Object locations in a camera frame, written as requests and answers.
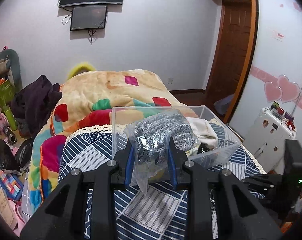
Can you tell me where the silver scourer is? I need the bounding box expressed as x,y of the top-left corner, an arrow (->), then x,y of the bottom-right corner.
124,109 -> 200,194

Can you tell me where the yellow felt ball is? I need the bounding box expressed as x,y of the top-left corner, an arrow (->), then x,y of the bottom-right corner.
148,169 -> 166,184

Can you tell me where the white suitcase with stickers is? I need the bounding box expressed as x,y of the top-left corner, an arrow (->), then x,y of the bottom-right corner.
243,101 -> 297,174

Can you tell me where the clear plastic storage box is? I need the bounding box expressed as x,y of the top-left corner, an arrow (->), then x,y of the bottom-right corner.
111,105 -> 242,181

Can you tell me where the black plastic bag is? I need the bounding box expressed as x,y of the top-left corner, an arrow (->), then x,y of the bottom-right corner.
0,138 -> 34,176

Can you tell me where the dark purple garment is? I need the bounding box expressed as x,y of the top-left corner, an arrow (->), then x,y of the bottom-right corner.
10,75 -> 62,138

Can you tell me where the colourful fleece blanket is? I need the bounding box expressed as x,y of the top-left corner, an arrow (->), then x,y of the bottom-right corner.
28,69 -> 183,213

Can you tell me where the brown wooden door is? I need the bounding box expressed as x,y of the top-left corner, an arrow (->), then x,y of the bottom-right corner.
205,0 -> 256,123

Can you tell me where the green cardboard box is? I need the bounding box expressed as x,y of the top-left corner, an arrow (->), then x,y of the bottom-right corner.
0,79 -> 17,131

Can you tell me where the grey plush dinosaur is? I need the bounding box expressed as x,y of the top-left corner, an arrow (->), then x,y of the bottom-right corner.
0,49 -> 21,88

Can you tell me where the small wall monitor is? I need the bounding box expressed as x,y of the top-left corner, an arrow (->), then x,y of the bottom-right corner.
70,5 -> 108,31

